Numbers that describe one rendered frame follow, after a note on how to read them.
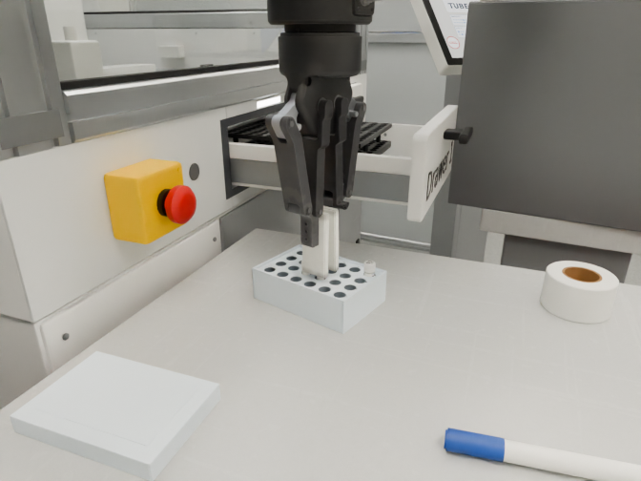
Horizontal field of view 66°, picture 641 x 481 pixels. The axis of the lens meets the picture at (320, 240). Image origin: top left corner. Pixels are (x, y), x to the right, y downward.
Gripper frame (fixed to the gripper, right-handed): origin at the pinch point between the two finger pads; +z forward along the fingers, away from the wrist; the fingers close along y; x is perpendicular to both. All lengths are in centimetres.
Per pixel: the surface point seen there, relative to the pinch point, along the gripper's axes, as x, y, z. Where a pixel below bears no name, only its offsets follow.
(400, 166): -0.2, 16.4, -4.6
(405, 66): 85, 179, -6
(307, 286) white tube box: -0.3, -2.6, 4.2
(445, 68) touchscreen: 29, 94, -11
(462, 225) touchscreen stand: 27, 117, 41
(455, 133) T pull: -2.1, 28.6, -7.1
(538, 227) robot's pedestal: -11.8, 44.3, 9.7
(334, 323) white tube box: -4.2, -3.3, 6.8
